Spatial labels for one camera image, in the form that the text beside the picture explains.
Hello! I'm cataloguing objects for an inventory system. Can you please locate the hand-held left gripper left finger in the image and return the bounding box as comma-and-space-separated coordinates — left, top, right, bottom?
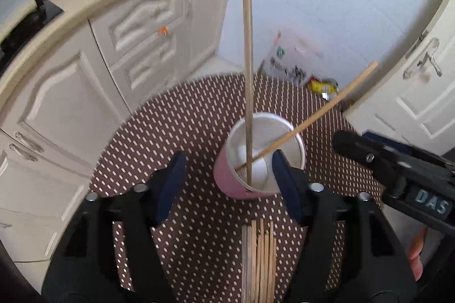
42, 151, 188, 303

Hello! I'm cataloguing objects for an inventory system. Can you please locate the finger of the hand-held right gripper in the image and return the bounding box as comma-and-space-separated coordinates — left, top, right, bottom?
333, 130, 415, 188
363, 132, 455, 176

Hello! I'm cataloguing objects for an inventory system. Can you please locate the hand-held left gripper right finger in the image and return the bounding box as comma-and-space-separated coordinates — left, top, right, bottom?
272, 149, 418, 303

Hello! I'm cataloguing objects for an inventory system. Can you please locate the pink paper cup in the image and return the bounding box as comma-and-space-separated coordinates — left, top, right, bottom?
213, 113, 306, 200

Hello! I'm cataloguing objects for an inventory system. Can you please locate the wooden chopstick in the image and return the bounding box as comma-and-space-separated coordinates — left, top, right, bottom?
235, 61, 378, 173
242, 0, 254, 187

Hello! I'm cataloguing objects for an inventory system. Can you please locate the pile of wooden chopsticks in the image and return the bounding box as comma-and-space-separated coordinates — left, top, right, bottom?
241, 219, 275, 303

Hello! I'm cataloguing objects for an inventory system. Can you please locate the person's right hand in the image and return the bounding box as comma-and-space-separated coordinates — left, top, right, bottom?
407, 227, 428, 282

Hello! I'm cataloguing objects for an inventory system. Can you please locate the white door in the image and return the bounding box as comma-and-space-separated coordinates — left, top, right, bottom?
343, 0, 455, 161

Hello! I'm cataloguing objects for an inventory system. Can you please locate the brown polka dot tablecloth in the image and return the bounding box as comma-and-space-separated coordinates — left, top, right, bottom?
88, 73, 384, 303

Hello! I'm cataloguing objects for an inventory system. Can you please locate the yellow packet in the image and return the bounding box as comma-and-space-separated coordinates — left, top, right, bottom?
309, 77, 340, 100

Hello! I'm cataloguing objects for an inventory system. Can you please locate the white plastic bag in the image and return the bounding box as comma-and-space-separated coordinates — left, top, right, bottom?
258, 32, 325, 88

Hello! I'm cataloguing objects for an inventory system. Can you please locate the cream kitchen cabinet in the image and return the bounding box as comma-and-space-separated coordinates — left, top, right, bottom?
0, 0, 237, 264

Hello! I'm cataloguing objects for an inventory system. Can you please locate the black stove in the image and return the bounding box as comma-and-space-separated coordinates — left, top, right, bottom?
0, 0, 65, 72

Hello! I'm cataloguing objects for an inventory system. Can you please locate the metal door handle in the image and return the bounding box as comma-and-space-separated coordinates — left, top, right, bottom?
403, 38, 443, 80

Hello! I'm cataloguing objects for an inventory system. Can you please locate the metal cabinet handle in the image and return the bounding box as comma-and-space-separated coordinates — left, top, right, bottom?
14, 132, 45, 153
9, 143, 38, 161

